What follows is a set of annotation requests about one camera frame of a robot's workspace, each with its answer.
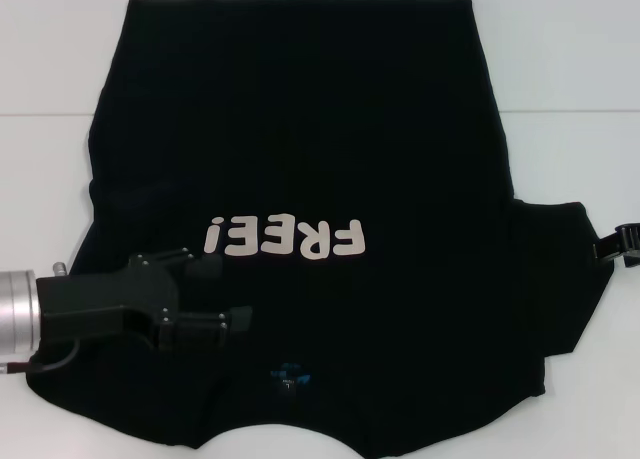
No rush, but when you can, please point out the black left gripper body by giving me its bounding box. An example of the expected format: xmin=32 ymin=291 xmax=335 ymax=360
xmin=34 ymin=255 xmax=182 ymax=354

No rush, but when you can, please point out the black FREE! print t-shirt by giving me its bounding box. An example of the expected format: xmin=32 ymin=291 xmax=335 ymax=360
xmin=27 ymin=0 xmax=617 ymax=459

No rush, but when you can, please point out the black cable with metal connector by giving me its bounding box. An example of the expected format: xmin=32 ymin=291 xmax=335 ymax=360
xmin=0 ymin=336 xmax=80 ymax=378

